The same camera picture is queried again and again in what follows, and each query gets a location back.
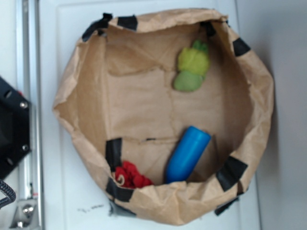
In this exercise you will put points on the green plush animal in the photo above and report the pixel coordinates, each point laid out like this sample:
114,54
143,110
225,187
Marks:
193,64

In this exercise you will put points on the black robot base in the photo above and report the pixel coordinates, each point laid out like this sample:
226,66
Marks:
14,128

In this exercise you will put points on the brown paper bag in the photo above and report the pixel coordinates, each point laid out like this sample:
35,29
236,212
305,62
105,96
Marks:
118,103

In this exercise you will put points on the blue cylinder bottle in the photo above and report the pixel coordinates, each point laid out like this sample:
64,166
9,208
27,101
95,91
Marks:
186,155

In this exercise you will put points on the red plush toy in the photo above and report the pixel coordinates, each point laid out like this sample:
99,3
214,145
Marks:
128,176

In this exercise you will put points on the aluminium frame rail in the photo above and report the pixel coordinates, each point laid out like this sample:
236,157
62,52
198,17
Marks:
30,211

